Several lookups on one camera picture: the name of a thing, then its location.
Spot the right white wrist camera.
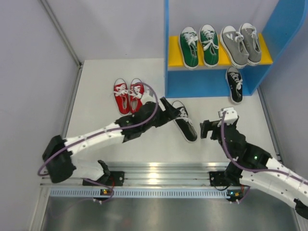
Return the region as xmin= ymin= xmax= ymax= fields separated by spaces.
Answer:
xmin=218 ymin=107 xmax=239 ymax=125

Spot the right red sneaker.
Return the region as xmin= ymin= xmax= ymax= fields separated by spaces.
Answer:
xmin=129 ymin=78 xmax=145 ymax=114

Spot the slotted cable duct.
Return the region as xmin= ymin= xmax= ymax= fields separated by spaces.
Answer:
xmin=50 ymin=188 xmax=230 ymax=199

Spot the left red sneaker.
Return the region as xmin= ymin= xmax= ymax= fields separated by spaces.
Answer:
xmin=113 ymin=78 xmax=130 ymax=115

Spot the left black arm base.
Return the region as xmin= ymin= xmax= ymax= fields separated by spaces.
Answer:
xmin=95 ymin=171 xmax=125 ymax=186

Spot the yellow shelf board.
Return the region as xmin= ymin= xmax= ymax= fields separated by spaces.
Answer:
xmin=168 ymin=33 xmax=273 ymax=69

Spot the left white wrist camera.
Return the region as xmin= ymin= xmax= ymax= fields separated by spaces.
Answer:
xmin=140 ymin=89 xmax=156 ymax=105

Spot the grey sneaker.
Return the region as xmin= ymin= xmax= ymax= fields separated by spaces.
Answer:
xmin=220 ymin=26 xmax=249 ymax=69
xmin=240 ymin=23 xmax=262 ymax=66

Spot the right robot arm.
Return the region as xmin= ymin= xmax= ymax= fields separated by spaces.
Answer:
xmin=200 ymin=120 xmax=308 ymax=218

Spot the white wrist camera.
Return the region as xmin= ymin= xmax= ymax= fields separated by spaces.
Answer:
xmin=218 ymin=107 xmax=239 ymax=125
xmin=140 ymin=89 xmax=156 ymax=105

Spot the black sneaker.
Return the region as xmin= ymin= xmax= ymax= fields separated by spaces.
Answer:
xmin=225 ymin=66 xmax=243 ymax=103
xmin=172 ymin=101 xmax=198 ymax=142

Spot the red sneaker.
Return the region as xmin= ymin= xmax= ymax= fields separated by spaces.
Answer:
xmin=113 ymin=78 xmax=130 ymax=115
xmin=129 ymin=78 xmax=145 ymax=114

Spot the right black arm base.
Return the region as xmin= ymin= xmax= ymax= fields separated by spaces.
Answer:
xmin=209 ymin=171 xmax=240 ymax=188

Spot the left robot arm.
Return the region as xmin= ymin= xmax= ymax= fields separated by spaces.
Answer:
xmin=42 ymin=97 xmax=180 ymax=191

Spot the green sneaker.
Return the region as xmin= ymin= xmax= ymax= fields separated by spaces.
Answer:
xmin=179 ymin=26 xmax=199 ymax=69
xmin=199 ymin=24 xmax=219 ymax=67

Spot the blue shoe shelf frame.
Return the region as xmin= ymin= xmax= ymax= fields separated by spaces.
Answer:
xmin=164 ymin=0 xmax=308 ymax=98

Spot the aluminium corner post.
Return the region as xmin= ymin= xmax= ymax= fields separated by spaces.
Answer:
xmin=39 ymin=0 xmax=84 ymax=69

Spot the aluminium mounting rail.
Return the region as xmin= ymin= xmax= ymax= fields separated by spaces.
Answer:
xmin=39 ymin=161 xmax=301 ymax=191

